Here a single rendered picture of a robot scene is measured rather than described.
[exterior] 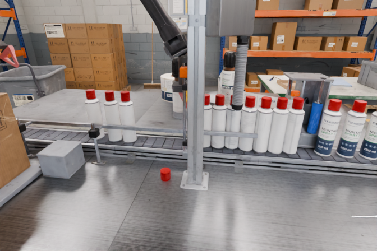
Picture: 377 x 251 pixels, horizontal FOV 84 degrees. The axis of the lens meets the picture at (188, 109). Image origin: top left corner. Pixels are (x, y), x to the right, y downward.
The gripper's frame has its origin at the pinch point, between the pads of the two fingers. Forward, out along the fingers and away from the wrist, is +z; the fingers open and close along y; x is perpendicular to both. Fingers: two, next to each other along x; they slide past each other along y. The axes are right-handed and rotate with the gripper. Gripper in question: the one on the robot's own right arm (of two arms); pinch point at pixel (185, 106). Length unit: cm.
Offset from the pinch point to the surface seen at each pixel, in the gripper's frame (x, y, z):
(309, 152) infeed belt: 6.8, -46.8, 12.8
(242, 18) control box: 16.4, -16.9, -31.7
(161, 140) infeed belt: 5.1, 9.2, 13.6
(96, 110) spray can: 6.6, 34.0, 1.2
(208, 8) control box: 22.5, -8.3, -33.5
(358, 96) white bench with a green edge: -99, -127, 20
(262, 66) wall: -431, -122, 53
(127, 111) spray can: 8.4, 20.7, 0.3
